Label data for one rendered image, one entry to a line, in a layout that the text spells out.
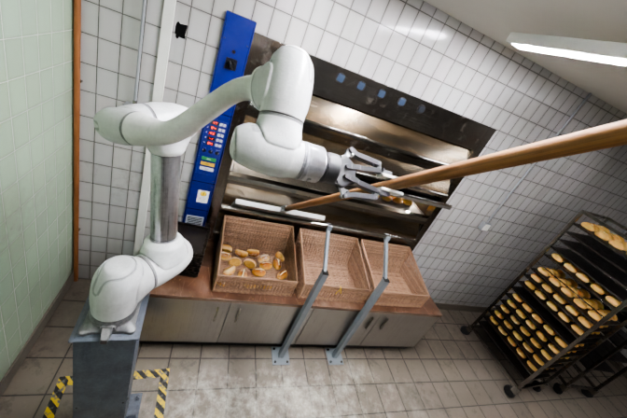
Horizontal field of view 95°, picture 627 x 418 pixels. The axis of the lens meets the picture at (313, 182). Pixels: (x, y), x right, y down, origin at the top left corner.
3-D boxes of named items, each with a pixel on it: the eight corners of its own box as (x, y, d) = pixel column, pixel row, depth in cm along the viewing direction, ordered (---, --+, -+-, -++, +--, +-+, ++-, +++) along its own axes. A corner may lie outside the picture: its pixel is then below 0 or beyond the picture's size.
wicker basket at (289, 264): (215, 241, 226) (223, 213, 215) (283, 249, 247) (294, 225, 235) (210, 292, 186) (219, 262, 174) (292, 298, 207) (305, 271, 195)
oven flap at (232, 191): (221, 204, 211) (228, 178, 209) (413, 240, 273) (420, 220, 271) (221, 206, 207) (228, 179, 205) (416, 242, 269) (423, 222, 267)
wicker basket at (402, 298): (347, 259, 267) (360, 237, 255) (396, 266, 288) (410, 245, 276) (367, 305, 227) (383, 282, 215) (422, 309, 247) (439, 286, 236)
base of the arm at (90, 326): (72, 347, 100) (71, 338, 98) (94, 293, 118) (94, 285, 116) (132, 344, 108) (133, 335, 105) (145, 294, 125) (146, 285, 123)
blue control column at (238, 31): (199, 174, 402) (236, 7, 310) (211, 177, 408) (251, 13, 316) (168, 288, 241) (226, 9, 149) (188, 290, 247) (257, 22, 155)
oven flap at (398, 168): (238, 141, 189) (245, 112, 187) (443, 195, 251) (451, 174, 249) (238, 142, 185) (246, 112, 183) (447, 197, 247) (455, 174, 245)
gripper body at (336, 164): (316, 153, 73) (348, 161, 76) (312, 185, 71) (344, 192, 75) (329, 145, 66) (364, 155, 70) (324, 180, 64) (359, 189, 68)
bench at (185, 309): (144, 283, 237) (152, 229, 212) (385, 303, 321) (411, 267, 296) (118, 352, 190) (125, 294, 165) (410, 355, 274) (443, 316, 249)
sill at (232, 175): (228, 174, 208) (229, 170, 206) (422, 217, 270) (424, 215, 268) (227, 179, 203) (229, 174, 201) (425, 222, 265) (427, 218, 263)
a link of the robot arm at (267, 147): (299, 182, 62) (313, 123, 62) (226, 164, 56) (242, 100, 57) (286, 180, 72) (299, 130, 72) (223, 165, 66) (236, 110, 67)
